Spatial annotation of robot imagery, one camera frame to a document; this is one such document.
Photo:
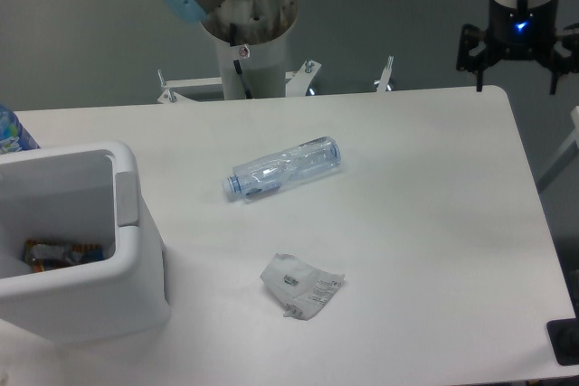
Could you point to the black table clamp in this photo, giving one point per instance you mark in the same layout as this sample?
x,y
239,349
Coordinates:
x,y
563,335

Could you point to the orange silver snack wrapper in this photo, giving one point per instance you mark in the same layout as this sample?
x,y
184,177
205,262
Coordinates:
x,y
45,256

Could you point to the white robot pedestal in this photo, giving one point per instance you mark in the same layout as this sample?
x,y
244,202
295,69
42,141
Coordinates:
x,y
251,38

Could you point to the white pedestal base frame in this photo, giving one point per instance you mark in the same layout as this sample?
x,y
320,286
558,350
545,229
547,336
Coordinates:
x,y
297,84

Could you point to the crushed clear plastic bottle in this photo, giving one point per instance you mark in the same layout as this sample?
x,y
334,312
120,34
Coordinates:
x,y
282,170

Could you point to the white trash can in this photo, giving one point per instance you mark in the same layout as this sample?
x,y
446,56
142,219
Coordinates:
x,y
83,194

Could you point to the white frame at right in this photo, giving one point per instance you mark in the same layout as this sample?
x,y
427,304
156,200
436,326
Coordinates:
x,y
561,158

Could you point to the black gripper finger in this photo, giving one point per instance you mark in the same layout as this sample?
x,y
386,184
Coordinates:
x,y
477,51
559,54

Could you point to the white paper wrapper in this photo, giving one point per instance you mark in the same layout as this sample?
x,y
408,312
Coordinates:
x,y
301,289

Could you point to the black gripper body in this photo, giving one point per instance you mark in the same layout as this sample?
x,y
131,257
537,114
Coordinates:
x,y
512,37

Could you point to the blue labelled bottle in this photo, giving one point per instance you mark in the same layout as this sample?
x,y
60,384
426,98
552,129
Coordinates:
x,y
14,136

